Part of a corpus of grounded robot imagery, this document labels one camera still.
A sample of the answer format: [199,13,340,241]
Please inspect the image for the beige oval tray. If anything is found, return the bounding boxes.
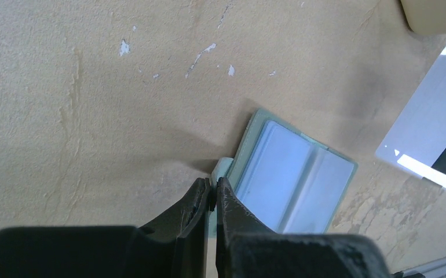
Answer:
[401,0,446,35]

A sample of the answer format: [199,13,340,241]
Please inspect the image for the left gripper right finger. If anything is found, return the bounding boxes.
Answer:
[215,178,390,277]

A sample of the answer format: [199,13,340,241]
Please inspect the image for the green card holder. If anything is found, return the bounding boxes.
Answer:
[211,108,357,234]

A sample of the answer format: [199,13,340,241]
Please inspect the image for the silver striped credit card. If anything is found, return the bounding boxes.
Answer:
[375,47,446,189]

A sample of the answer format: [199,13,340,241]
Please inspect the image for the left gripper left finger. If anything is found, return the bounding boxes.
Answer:
[0,178,211,277]

